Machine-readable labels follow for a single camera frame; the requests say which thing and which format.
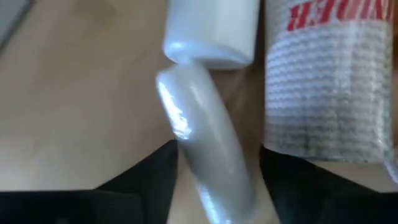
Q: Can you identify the white plastic bottle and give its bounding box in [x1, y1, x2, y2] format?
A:
[162, 0, 261, 70]

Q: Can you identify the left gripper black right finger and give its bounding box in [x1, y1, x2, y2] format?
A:
[260, 146, 398, 224]

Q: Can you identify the clear-wrapped white bandage roll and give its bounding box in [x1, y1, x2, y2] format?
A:
[263, 0, 398, 184]

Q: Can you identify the slim white tube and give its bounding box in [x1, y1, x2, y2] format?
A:
[155, 62, 259, 224]

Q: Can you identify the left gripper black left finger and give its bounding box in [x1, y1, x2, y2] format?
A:
[95, 139, 180, 224]

